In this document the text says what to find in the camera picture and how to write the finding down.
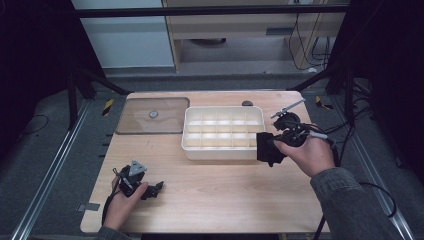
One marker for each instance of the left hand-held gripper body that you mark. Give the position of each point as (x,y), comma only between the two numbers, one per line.
(131,180)

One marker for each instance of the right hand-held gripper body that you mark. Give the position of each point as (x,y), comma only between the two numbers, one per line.
(290,125)

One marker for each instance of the black sock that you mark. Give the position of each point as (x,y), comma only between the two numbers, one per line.
(266,148)

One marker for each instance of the white divided storage box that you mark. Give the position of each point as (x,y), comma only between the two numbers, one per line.
(220,133)

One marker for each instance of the person's left hand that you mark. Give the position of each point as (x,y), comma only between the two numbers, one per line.
(120,210)

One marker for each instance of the person's right hand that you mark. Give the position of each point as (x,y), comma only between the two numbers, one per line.
(313,155)

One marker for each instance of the yellow black striped tape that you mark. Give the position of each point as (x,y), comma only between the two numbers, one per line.
(107,106)
(321,103)

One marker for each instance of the small dark round object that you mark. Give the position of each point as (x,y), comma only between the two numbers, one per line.
(247,103)

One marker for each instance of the grey tape piece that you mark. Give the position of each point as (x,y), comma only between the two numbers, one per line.
(88,207)

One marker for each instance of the transparent box lid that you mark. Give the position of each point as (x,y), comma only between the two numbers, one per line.
(146,121)

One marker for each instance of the black stand legs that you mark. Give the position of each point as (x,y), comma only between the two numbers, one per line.
(71,100)
(348,96)

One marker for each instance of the light wooden desk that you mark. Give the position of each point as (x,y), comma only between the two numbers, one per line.
(233,28)

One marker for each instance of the black curtain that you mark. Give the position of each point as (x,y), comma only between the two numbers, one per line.
(33,50)
(390,50)

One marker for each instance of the white cabinet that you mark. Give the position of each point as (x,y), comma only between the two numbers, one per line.
(126,36)

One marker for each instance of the black horizontal bar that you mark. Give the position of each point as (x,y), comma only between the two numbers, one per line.
(200,11)

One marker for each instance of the metal floor rail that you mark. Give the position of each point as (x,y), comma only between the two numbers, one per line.
(50,173)
(370,166)

